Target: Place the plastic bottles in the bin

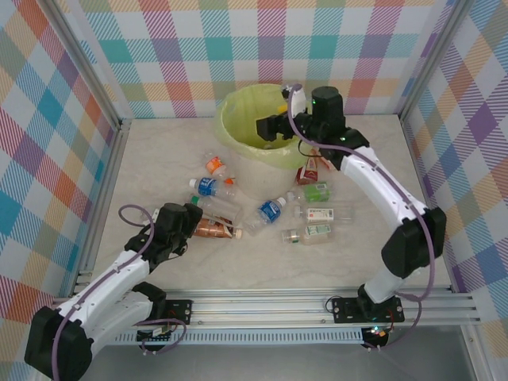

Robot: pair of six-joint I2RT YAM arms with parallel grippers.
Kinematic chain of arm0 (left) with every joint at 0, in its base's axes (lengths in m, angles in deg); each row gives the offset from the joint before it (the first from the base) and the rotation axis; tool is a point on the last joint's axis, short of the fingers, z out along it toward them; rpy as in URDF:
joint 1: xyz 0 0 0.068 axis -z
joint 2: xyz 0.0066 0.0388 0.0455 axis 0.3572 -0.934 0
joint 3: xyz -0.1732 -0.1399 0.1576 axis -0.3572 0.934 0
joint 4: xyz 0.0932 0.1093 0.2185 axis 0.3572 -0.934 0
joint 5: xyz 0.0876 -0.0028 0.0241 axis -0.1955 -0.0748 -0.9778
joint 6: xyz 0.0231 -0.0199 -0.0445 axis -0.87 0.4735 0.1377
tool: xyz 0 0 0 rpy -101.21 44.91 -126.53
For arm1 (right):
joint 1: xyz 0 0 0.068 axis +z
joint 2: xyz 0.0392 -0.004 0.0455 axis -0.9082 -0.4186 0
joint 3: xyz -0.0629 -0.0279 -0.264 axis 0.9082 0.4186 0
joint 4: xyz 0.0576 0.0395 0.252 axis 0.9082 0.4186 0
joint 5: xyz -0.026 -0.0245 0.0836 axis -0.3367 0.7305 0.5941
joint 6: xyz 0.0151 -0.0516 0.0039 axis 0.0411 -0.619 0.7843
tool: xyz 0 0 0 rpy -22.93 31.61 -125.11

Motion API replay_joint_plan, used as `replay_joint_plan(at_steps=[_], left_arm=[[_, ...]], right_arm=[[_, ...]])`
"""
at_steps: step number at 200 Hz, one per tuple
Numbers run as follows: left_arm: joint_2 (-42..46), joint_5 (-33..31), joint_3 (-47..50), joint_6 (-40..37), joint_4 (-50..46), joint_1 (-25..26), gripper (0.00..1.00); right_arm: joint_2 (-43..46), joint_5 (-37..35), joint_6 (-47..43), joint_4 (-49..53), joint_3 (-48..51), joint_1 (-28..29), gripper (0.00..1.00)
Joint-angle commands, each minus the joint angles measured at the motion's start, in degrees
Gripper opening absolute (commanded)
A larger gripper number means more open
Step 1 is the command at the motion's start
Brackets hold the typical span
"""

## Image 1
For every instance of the clear bottle red white label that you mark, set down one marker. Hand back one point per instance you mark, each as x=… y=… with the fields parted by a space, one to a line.
x=321 y=215

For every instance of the blue label water bottle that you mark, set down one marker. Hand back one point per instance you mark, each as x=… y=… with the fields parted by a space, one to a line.
x=270 y=210
x=207 y=186

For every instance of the aluminium frame post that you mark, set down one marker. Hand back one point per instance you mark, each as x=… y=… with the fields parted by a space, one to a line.
x=432 y=59
x=88 y=59

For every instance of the small orange label bottle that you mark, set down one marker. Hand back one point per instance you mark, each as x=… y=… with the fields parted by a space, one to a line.
x=214 y=163

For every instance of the orange bottle cap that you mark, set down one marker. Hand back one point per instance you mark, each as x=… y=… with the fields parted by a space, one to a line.
x=229 y=181

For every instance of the bottle green white label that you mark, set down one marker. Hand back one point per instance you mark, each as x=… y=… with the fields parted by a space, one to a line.
x=317 y=231

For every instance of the aluminium mounting rail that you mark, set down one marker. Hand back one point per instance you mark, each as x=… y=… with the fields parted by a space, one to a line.
x=258 y=307

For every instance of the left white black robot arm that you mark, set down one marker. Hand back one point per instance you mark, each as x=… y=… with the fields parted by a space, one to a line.
x=119 y=272

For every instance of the small circuit board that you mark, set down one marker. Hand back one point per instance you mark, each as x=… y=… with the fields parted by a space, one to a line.
x=158 y=332
x=377 y=332

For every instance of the aluminium side rail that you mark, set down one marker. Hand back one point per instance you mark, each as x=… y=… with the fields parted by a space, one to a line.
x=105 y=198

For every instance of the orange brown label bottle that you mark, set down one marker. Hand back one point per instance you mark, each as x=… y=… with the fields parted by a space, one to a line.
x=214 y=230

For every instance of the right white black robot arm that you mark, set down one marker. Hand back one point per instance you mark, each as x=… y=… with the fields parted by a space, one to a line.
x=381 y=186

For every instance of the gold red label bottle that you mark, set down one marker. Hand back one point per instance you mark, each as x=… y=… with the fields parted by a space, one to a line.
x=309 y=172

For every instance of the green label plastic bottle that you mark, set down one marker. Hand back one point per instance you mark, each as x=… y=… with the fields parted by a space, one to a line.
x=315 y=192

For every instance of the clear bottle green cap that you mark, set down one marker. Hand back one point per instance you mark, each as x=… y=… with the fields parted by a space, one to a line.
x=222 y=208

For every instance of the bin with green liner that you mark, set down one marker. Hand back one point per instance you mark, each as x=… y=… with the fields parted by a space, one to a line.
x=262 y=174

